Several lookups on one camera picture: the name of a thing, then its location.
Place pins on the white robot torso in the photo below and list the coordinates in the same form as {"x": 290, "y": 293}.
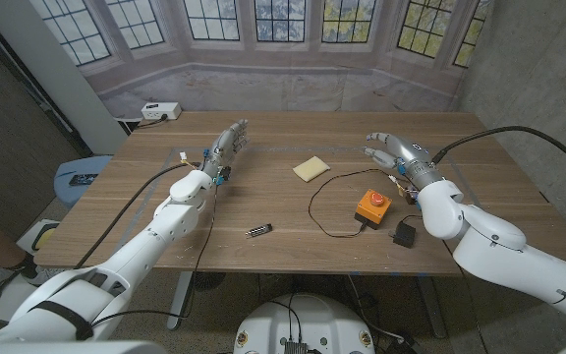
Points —
{"x": 332, "y": 319}

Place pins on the blue round stool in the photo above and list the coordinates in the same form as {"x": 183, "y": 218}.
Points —
{"x": 67, "y": 194}

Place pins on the white yellow floor device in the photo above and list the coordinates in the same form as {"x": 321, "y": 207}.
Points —
{"x": 42, "y": 231}

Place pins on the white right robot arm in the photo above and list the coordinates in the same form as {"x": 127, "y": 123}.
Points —
{"x": 489, "y": 246}

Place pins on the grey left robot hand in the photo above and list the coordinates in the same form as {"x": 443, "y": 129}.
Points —
{"x": 224, "y": 152}

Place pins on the black round floor object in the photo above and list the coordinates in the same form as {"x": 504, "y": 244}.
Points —
{"x": 207, "y": 281}

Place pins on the black floor box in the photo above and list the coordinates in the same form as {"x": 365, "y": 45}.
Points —
{"x": 406, "y": 346}

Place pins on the orange box with red button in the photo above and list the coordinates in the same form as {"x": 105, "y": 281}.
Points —
{"x": 371, "y": 210}

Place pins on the yellow sponge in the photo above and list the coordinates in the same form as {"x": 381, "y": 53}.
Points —
{"x": 311, "y": 168}

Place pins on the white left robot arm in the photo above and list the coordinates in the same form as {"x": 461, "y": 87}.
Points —
{"x": 175, "y": 221}

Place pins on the white power strip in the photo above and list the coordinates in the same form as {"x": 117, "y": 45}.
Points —
{"x": 161, "y": 111}

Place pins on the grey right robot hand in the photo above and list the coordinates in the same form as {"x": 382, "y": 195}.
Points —
{"x": 411, "y": 157}

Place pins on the printed window backdrop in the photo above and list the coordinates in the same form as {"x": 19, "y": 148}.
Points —
{"x": 283, "y": 88}

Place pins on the grey metal table leg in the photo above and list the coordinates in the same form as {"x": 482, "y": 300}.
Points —
{"x": 433, "y": 310}
{"x": 179, "y": 300}

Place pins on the black power adapter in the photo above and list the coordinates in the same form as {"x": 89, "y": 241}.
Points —
{"x": 405, "y": 236}

